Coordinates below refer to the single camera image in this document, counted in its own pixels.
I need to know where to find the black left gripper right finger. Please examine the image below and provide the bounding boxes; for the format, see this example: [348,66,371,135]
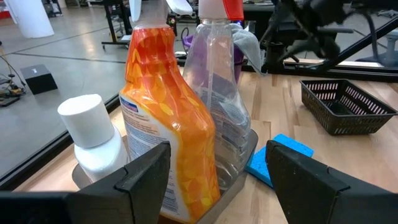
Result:
[266,139,398,224]

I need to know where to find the black mesh basket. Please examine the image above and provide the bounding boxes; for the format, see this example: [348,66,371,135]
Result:
[299,79,398,136]

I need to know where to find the white round pillar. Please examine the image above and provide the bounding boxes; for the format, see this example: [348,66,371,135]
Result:
[4,0,55,39]

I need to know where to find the purple plastic bowl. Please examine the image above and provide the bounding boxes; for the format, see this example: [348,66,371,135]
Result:
[182,33,245,85]

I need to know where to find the grey plastic caddy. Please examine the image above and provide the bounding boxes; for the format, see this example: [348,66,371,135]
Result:
[71,129,259,224]

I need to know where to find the black monitor cart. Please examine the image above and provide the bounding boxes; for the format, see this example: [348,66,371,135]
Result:
[101,0,134,50]

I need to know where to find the white bottle with white cap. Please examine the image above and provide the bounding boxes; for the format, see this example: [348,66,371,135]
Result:
[57,93,130,183]

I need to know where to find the small black box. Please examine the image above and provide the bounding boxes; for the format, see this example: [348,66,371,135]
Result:
[20,63,58,95]

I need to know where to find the grey cloth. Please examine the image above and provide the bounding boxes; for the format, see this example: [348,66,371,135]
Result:
[231,23,264,75]

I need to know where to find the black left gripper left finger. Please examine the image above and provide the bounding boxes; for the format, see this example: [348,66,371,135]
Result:
[0,141,172,224]

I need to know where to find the tangle of floor cables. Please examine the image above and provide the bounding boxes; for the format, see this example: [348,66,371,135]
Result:
[0,46,27,107]

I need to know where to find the orange spray bottle white trigger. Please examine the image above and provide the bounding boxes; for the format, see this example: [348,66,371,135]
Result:
[119,0,221,224]

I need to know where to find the clear spray bottle red trigger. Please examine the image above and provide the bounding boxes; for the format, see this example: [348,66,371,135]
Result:
[182,0,252,191]

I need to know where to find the blue sponge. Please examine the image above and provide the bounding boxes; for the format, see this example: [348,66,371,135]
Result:
[244,133,315,189]

